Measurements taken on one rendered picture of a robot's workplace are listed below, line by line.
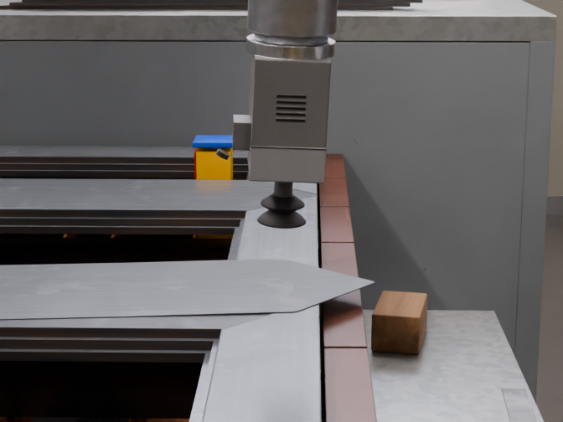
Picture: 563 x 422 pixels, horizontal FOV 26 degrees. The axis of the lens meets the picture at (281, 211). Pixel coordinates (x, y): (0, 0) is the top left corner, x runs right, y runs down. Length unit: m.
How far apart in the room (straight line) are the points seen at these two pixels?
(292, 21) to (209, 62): 0.99
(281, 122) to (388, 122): 0.99
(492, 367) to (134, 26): 0.84
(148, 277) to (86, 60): 0.78
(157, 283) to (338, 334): 0.21
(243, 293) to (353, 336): 0.13
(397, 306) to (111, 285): 0.43
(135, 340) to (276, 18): 0.33
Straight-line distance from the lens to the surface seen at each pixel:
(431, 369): 1.48
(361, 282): 1.26
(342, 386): 1.04
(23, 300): 1.23
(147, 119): 2.00
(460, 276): 2.06
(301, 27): 1.00
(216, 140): 1.78
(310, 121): 1.01
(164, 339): 1.13
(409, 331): 1.52
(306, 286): 1.24
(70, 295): 1.23
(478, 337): 1.60
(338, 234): 1.50
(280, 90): 1.00
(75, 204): 1.60
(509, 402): 1.40
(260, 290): 1.23
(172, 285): 1.25
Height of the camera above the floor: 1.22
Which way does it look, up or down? 14 degrees down
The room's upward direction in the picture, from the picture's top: straight up
